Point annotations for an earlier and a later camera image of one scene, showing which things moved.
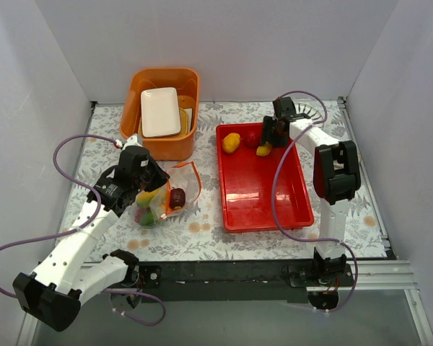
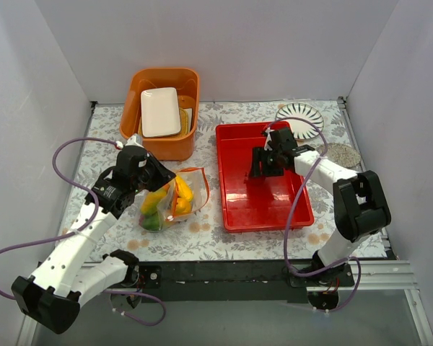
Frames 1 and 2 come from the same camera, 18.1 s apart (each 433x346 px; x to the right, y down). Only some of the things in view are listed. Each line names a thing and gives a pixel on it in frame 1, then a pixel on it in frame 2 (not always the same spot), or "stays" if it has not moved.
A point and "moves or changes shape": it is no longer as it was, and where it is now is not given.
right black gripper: x=271 y=133 to x=265 y=163
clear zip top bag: x=179 y=192 moves or changes shape
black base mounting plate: x=233 y=281 stays
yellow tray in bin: x=184 y=130 stays
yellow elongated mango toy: x=264 y=150 moves or changes shape
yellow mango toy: x=231 y=143 to x=183 y=206
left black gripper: x=155 y=179 stays
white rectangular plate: x=159 y=112 stays
